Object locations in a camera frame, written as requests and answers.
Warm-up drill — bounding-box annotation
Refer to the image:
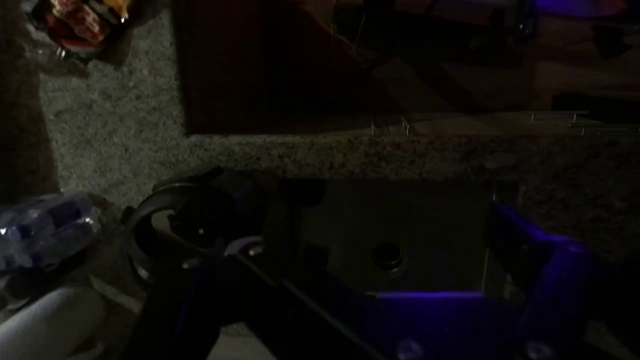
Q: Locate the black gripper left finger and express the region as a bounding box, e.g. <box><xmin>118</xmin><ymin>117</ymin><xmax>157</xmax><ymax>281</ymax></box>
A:
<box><xmin>118</xmin><ymin>180</ymin><xmax>323</xmax><ymax>360</ymax></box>

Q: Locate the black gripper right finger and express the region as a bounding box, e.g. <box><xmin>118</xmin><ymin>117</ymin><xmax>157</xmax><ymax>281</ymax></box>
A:
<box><xmin>489</xmin><ymin>200</ymin><xmax>600</xmax><ymax>360</ymax></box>

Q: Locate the steel kitchen sink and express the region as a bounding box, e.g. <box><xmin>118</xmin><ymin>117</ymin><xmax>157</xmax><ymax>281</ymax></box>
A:
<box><xmin>295</xmin><ymin>177</ymin><xmax>498</xmax><ymax>297</ymax></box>

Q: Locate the white paper towel roll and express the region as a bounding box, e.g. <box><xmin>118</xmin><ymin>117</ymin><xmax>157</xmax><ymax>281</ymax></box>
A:
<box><xmin>0</xmin><ymin>281</ymin><xmax>111</xmax><ymax>360</ymax></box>

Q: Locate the red orange snack bag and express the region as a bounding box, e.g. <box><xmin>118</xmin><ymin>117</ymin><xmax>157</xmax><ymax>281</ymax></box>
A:
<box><xmin>25</xmin><ymin>0</ymin><xmax>136</xmax><ymax>65</ymax></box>

